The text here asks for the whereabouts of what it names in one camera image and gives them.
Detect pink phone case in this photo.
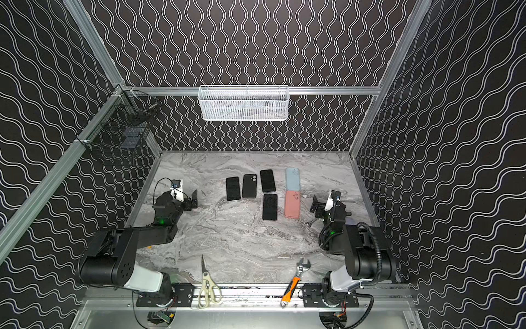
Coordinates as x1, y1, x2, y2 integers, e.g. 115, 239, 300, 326
284, 191, 301, 219

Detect light blue phone case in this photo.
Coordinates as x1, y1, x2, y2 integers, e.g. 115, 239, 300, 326
286, 167, 301, 191

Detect phone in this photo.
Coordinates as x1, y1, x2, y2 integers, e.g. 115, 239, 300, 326
262, 193, 278, 221

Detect black smartphone green case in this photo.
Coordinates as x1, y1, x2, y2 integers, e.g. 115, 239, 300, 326
260, 169, 276, 193

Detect black phone case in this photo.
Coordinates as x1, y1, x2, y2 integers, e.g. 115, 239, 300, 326
242, 174, 258, 199

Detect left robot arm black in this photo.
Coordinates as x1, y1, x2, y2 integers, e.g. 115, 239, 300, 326
78, 189, 199, 293

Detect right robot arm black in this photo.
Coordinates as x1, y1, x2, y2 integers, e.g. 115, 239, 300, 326
310, 190, 397, 295

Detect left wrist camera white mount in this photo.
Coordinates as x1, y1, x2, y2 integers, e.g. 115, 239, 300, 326
171, 179, 186, 202

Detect orange handled adjustable wrench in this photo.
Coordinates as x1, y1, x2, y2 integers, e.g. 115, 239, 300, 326
280, 258, 311, 308

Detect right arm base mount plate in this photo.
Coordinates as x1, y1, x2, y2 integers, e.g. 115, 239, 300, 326
299, 284, 359, 308

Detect black wire basket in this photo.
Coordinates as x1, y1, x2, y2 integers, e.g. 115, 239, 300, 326
85, 90, 161, 167

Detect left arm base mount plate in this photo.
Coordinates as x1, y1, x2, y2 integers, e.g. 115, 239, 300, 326
135, 283, 195, 308

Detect beige handled scissors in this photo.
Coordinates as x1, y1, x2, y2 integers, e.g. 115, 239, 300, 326
197, 255, 223, 308

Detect white wire mesh basket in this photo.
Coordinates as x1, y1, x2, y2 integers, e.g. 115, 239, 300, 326
197, 85, 290, 121

